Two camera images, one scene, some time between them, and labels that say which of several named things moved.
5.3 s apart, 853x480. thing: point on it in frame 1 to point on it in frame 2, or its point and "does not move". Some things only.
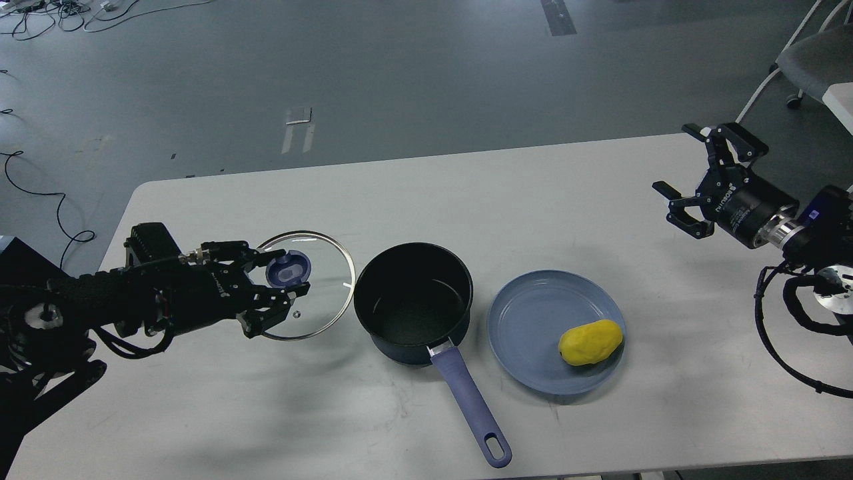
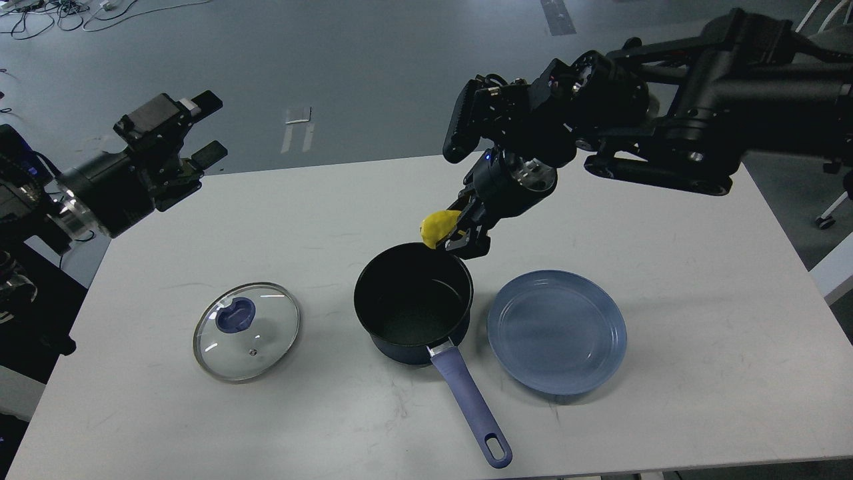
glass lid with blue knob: [314, 257] to [246, 331]
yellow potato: [590, 342] to [436, 225]
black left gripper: [198, 293] to [119, 189]
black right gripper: [742, 203] to [502, 183]
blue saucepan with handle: [414, 300] does not move
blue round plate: [529, 315] does not move
